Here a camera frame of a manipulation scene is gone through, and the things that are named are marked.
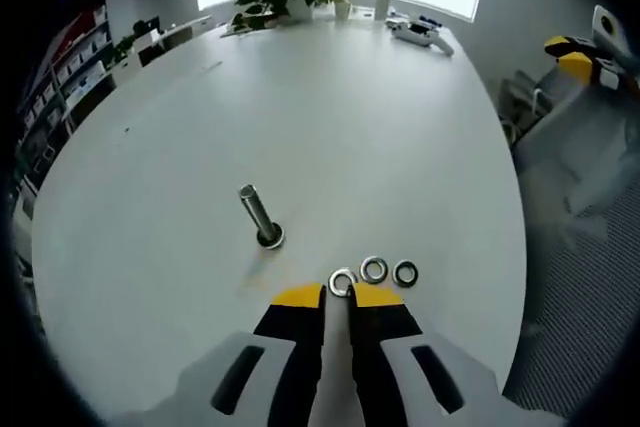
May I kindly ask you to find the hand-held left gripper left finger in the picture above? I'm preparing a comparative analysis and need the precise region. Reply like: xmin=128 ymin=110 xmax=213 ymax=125
xmin=112 ymin=282 xmax=329 ymax=427

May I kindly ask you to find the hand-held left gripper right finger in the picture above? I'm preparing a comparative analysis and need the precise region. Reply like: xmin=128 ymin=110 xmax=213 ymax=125
xmin=348 ymin=282 xmax=566 ymax=427

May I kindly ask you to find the silver steel washer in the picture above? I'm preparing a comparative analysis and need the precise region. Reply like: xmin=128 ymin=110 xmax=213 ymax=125
xmin=327 ymin=267 xmax=359 ymax=299
xmin=359 ymin=255 xmax=389 ymax=285
xmin=392 ymin=259 xmax=421 ymax=289

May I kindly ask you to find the large threaded stud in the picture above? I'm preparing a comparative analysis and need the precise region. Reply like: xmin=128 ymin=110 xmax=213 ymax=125
xmin=238 ymin=183 xmax=287 ymax=251

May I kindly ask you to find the grey mesh chair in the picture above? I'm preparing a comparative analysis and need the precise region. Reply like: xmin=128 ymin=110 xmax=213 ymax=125
xmin=501 ymin=69 xmax=640 ymax=421

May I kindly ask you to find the white hand-held device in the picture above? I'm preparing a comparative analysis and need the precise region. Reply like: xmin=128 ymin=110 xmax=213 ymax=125
xmin=388 ymin=18 xmax=456 ymax=58

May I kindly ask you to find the white plant pot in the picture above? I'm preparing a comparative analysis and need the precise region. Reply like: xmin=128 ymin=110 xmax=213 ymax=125
xmin=286 ymin=0 xmax=317 ymax=24

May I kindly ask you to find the storage shelf with white bins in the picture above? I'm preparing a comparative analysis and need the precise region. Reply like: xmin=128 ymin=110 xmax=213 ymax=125
xmin=18 ymin=5 xmax=112 ymax=161

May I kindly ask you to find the white office desk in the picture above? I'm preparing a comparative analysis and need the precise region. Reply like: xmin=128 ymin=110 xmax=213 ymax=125
xmin=135 ymin=14 xmax=214 ymax=67

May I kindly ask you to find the small green plant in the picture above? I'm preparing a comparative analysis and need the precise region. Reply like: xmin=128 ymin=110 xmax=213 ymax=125
xmin=110 ymin=33 xmax=137 ymax=66

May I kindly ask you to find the black desktop appliance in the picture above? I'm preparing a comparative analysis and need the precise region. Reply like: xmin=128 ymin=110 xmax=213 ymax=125
xmin=131 ymin=16 xmax=162 ymax=39

